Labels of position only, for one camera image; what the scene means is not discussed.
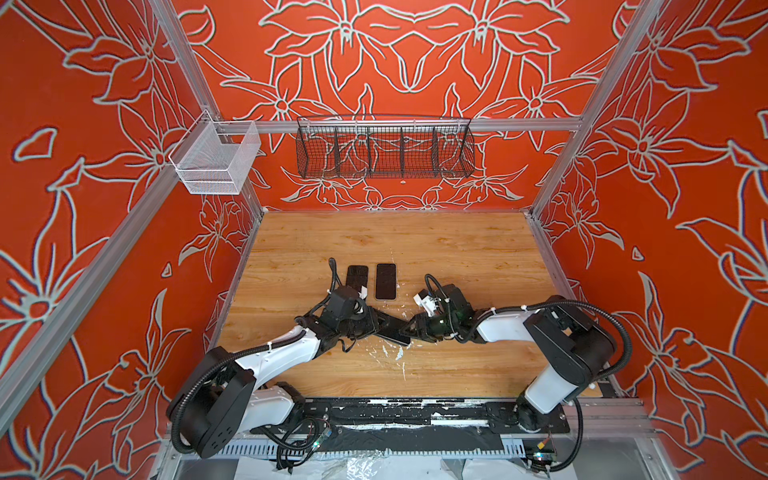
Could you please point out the pink phone case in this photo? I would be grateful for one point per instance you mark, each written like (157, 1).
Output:
(386, 288)

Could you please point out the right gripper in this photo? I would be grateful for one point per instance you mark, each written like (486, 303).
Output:
(420, 325)

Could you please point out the aluminium frame rail back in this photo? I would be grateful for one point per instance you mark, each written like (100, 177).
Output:
(476, 125)

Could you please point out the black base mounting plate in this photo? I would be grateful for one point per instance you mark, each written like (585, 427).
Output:
(494, 414)

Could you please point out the white mesh basket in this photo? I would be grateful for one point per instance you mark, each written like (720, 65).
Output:
(215, 157)

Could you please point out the black wire basket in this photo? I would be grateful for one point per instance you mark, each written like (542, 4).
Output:
(384, 152)

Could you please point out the black smartphone picked up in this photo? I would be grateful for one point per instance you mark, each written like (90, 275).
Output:
(358, 277)

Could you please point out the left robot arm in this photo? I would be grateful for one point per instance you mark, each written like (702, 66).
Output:
(222, 395)

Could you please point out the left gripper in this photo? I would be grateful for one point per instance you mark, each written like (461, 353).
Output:
(371, 325)

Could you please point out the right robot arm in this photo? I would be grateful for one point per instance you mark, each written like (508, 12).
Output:
(581, 343)

